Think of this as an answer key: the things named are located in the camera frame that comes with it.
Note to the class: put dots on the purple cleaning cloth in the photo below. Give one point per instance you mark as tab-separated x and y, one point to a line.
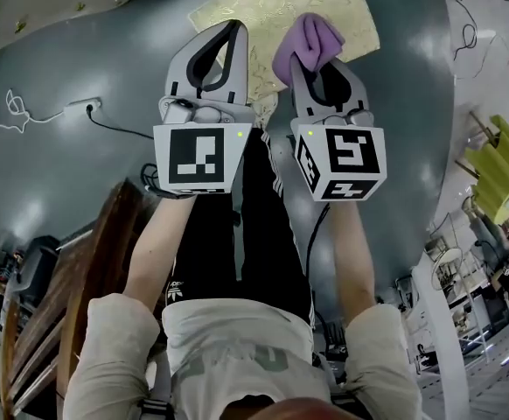
302	42

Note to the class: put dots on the person's left forearm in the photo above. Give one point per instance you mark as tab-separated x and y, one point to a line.
158	247

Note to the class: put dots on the green and yellow stool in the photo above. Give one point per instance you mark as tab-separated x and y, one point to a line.
499	173

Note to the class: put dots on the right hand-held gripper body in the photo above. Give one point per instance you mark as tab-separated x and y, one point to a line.
346	156

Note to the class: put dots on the black waist device box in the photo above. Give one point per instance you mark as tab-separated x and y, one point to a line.
335	363

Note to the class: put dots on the person's black striped trousers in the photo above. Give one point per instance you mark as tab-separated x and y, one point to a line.
263	243

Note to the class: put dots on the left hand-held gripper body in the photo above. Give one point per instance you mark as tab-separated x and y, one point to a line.
197	158

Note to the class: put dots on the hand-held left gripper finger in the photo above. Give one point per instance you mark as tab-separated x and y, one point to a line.
178	68
241	72

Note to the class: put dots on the black office chair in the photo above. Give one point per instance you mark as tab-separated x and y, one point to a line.
38	265

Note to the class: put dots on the person's right forearm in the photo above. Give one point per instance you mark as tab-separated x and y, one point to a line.
353	256

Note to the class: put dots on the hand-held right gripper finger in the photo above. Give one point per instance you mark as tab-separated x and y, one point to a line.
359	90
300	90

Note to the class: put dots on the white power strip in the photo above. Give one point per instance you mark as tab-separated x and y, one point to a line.
79	107

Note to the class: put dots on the brown wooden chair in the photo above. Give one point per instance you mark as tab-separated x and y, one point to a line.
84	287

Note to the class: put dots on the person's white shirt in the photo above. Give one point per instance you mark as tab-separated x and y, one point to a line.
237	357

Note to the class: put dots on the person's white shoe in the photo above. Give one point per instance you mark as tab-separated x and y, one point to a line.
265	109

